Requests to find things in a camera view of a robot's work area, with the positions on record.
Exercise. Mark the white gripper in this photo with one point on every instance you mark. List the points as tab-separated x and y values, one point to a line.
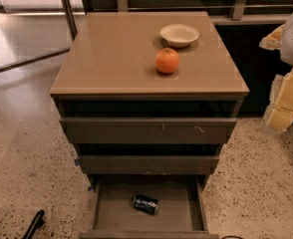
279	115

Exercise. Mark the blue pepsi can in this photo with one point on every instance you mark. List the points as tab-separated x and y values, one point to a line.
146	204

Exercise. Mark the grey drawer cabinet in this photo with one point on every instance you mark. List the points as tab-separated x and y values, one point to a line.
110	72

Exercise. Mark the bottom open grey drawer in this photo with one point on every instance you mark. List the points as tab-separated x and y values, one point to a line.
180	212

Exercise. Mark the middle grey drawer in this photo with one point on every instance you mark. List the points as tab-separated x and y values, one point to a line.
147	164

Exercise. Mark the top grey drawer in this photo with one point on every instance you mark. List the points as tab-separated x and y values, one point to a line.
148	131

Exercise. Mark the white paper bowl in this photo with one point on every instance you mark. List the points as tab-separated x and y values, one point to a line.
179	35

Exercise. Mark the orange fruit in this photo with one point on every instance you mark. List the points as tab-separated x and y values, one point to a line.
167	60

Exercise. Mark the blue tape piece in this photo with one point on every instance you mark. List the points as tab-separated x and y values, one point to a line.
76	162

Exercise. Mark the dark metal pole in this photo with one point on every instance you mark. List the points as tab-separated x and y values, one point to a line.
70	18

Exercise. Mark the black object on floor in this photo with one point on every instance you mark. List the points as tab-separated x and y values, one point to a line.
37	222

